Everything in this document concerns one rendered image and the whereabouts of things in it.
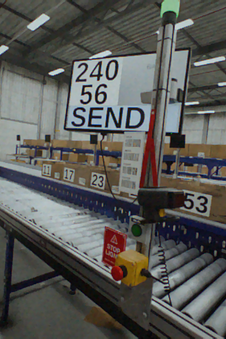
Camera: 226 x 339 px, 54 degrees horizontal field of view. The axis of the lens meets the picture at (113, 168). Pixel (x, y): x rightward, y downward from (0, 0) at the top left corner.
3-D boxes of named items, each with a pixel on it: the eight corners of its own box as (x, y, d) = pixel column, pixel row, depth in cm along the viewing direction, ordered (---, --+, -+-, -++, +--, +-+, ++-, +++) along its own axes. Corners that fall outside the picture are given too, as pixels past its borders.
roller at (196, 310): (174, 326, 62) (176, 309, 62) (232, 271, 99) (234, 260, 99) (191, 338, 59) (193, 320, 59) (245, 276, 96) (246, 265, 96)
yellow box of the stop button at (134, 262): (109, 279, 65) (111, 254, 64) (128, 270, 71) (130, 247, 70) (150, 305, 54) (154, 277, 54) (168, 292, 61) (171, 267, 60)
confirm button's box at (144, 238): (126, 238, 68) (128, 216, 67) (132, 236, 70) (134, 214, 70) (144, 245, 63) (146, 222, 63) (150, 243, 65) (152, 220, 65)
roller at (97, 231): (59, 249, 104) (54, 246, 108) (130, 230, 141) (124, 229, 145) (59, 238, 104) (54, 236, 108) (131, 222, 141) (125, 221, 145)
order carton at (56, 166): (40, 176, 235) (42, 160, 234) (64, 176, 256) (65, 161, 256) (61, 181, 208) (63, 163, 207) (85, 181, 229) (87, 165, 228)
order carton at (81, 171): (60, 181, 208) (62, 163, 207) (85, 181, 229) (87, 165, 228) (87, 189, 181) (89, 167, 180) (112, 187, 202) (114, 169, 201)
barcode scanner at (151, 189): (173, 231, 53) (173, 187, 54) (134, 224, 62) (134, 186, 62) (186, 227, 58) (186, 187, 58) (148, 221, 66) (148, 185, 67)
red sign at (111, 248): (101, 261, 78) (104, 226, 77) (103, 261, 78) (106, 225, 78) (136, 283, 67) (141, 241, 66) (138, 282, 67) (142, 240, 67)
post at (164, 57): (116, 308, 72) (145, 30, 68) (126, 302, 76) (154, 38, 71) (146, 332, 64) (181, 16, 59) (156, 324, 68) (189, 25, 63)
